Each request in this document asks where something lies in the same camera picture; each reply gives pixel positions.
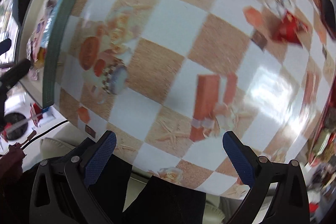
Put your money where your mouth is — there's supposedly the red snack packet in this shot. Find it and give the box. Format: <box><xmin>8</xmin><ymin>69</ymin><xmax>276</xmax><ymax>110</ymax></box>
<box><xmin>272</xmin><ymin>10</ymin><xmax>309</xmax><ymax>47</ymax></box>

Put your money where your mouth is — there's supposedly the green rimmed white box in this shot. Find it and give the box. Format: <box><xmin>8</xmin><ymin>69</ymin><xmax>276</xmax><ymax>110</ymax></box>
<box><xmin>15</xmin><ymin>0</ymin><xmax>76</xmax><ymax>109</ymax></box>

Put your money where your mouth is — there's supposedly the light blue snack packet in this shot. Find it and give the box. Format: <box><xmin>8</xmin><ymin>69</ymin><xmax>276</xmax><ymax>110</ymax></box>
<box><xmin>40</xmin><ymin>0</ymin><xmax>63</xmax><ymax>49</ymax></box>

